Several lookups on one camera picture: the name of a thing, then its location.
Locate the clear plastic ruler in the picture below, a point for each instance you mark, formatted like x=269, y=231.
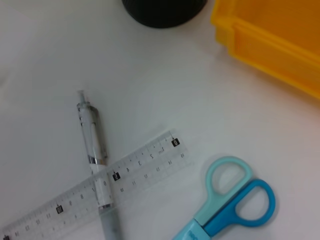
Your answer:
x=140, y=170

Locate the silver retractable pen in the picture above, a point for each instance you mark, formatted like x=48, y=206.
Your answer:
x=91, y=135

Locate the black mesh pen holder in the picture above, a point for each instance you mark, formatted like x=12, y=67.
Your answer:
x=162, y=12

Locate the yellow plastic storage bin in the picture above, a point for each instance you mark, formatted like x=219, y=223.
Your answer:
x=275, y=40

